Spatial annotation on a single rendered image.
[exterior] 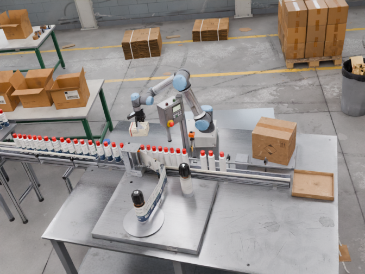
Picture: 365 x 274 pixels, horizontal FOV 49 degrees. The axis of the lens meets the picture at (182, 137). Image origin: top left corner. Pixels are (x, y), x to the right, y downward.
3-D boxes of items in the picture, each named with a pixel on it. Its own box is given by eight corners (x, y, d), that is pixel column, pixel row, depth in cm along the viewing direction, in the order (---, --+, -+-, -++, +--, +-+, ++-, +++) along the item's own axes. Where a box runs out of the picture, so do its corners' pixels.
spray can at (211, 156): (208, 172, 330) (206, 153, 318) (210, 168, 334) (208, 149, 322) (214, 173, 329) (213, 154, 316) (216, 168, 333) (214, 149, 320)
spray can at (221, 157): (219, 173, 328) (218, 154, 315) (220, 169, 332) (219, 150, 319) (225, 174, 326) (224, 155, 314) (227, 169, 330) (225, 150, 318)
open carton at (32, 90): (15, 114, 458) (2, 86, 436) (32, 90, 500) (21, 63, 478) (52, 112, 453) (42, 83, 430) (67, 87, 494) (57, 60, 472)
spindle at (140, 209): (136, 223, 295) (127, 195, 278) (140, 214, 302) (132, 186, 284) (147, 225, 293) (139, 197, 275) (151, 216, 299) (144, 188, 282)
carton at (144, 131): (130, 136, 371) (128, 130, 366) (132, 128, 380) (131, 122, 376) (147, 136, 368) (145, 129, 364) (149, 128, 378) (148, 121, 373)
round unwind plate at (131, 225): (117, 234, 291) (116, 232, 290) (132, 203, 314) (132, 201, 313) (156, 240, 282) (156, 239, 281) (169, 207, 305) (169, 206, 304)
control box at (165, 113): (159, 124, 322) (156, 104, 310) (176, 114, 329) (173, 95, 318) (167, 129, 315) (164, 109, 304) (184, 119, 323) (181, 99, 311)
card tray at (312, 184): (291, 195, 306) (291, 192, 304) (294, 172, 326) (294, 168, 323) (333, 200, 298) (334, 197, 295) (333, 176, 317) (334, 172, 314)
